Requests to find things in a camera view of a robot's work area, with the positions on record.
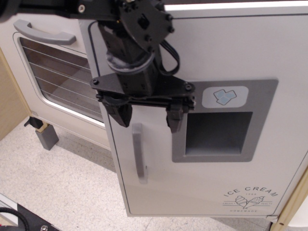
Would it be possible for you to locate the wooden side post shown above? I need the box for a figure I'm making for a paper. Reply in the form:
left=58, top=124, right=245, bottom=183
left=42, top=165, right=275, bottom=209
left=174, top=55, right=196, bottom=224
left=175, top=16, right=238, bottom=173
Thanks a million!
left=271, top=168, right=308, bottom=231

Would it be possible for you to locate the grey kitchen leg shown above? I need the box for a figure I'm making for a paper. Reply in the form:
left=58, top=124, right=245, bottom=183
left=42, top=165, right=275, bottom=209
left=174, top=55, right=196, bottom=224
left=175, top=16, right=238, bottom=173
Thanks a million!
left=36, top=125, right=59, bottom=151

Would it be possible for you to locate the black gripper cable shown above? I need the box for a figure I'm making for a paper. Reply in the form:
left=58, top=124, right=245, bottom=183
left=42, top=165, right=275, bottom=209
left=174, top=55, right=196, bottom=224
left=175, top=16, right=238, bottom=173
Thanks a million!
left=158, top=39, right=180, bottom=76

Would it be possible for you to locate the white toy oven door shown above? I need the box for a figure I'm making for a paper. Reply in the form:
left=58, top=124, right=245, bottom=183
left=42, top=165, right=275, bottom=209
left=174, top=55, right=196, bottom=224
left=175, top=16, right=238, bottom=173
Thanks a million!
left=0, top=14, right=110, bottom=149

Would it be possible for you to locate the black and red cable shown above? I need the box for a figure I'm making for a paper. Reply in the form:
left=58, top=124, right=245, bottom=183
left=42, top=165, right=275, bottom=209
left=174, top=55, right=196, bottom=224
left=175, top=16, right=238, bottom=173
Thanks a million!
left=0, top=206, right=29, bottom=231

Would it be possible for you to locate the black clamp on leg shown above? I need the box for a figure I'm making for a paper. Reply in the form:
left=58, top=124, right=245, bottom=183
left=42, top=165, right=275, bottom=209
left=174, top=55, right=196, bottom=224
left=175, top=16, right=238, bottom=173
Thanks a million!
left=24, top=116, right=43, bottom=129

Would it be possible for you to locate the grey ice dispenser panel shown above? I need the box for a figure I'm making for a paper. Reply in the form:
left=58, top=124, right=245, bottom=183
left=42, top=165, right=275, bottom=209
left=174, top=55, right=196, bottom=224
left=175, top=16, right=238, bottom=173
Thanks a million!
left=172, top=77, right=279, bottom=163

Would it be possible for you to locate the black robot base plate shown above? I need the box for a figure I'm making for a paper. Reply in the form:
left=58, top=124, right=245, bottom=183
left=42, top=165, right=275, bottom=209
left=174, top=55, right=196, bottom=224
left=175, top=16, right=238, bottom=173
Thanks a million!
left=17, top=204, right=59, bottom=231

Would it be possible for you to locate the grey fridge door handle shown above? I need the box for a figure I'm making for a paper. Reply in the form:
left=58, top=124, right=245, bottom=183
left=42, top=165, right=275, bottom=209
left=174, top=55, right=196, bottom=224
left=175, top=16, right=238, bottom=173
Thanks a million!
left=132, top=123, right=148, bottom=184

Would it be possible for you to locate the grey oven door handle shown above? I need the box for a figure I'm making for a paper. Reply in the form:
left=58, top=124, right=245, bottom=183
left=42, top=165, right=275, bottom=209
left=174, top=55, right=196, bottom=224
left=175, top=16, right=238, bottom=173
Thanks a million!
left=13, top=19, right=77, bottom=45

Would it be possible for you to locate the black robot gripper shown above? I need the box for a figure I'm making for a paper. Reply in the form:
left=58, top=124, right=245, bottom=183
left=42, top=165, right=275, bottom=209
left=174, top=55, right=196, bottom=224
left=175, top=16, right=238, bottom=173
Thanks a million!
left=90, top=65, right=195, bottom=133

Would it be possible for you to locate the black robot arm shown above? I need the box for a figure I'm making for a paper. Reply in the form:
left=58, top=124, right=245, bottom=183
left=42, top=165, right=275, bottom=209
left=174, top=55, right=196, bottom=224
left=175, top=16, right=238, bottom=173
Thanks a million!
left=0, top=0, right=195, bottom=133

